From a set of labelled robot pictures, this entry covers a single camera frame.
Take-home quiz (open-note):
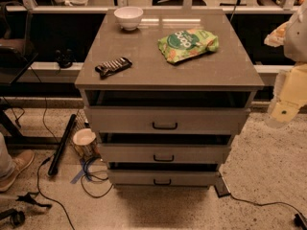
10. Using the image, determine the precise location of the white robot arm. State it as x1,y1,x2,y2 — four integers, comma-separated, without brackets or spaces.
264,3,307,128

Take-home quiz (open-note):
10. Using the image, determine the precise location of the white bowl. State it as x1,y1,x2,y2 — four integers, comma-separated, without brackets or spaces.
114,7,143,31

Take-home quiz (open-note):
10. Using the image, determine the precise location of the black object on ledge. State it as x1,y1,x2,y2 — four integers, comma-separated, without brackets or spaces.
55,49,75,69

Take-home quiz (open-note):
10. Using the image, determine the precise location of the black clamp on floor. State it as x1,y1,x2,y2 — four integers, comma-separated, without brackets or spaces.
0,209,25,227

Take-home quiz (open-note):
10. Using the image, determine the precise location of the black bar on floor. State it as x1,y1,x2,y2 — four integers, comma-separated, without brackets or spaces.
47,114,77,176

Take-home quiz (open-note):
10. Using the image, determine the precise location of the green snack bag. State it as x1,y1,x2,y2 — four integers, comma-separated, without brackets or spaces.
157,29,219,64

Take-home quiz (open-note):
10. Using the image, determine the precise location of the tan shoe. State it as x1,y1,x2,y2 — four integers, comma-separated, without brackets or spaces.
0,149,35,193

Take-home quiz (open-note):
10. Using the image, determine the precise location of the black candy bar wrapper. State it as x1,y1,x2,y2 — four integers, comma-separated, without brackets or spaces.
95,57,132,79

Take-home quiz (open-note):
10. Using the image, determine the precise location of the paper cup on floor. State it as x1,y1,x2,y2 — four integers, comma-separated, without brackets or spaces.
73,128,99,158

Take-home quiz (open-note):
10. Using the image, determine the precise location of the grey drawer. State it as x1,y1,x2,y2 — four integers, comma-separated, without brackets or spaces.
84,106,249,135
107,170,220,187
98,144,231,164

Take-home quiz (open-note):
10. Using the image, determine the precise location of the black cable on floor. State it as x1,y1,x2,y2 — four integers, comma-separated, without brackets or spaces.
35,155,76,230

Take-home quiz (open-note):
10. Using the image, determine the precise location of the grey drawer cabinet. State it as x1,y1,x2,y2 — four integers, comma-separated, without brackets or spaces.
76,8,263,176

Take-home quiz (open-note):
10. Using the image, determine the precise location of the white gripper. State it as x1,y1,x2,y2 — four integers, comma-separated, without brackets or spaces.
266,64,307,128

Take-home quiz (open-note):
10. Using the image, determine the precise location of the dark chair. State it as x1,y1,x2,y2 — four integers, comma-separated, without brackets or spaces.
0,1,37,86

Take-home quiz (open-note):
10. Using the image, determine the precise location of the black floor plate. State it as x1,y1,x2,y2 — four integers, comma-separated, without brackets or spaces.
214,175,231,197

